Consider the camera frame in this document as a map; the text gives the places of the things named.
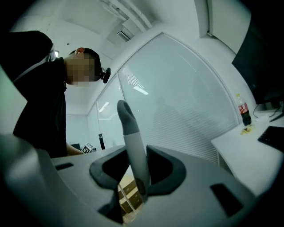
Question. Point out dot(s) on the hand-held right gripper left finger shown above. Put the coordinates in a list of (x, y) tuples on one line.
[(66, 190)]

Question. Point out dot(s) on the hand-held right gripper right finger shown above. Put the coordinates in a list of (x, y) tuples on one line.
[(190, 199)]

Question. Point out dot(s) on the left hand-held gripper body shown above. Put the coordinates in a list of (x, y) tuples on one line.
[(87, 148)]

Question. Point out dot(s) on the person's left forearm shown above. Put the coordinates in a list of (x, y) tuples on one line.
[(74, 150)]

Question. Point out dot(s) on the black upright stand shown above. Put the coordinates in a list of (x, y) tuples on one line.
[(101, 141)]

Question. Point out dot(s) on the brown cardboard box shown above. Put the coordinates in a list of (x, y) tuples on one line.
[(131, 195)]

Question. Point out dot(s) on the person's torso in black shirt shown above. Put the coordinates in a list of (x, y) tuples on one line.
[(42, 99)]

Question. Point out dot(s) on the white desk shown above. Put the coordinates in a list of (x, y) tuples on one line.
[(244, 159)]

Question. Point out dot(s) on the person's head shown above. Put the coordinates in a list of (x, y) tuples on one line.
[(83, 66)]

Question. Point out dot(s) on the yellow snack wrapper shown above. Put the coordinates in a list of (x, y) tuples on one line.
[(246, 130)]

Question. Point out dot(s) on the ceiling light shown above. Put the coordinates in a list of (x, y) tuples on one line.
[(57, 53)]

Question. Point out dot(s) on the black keyboard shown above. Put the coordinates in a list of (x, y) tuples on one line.
[(273, 138)]

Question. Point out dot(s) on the dark soda bottle red label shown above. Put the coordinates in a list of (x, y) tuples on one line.
[(244, 110)]

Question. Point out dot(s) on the ceiling air vent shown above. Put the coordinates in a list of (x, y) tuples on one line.
[(123, 36)]

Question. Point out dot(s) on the black computer monitor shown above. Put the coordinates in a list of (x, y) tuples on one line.
[(259, 66)]

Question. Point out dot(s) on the black head-worn camera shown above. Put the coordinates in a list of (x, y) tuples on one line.
[(106, 75)]

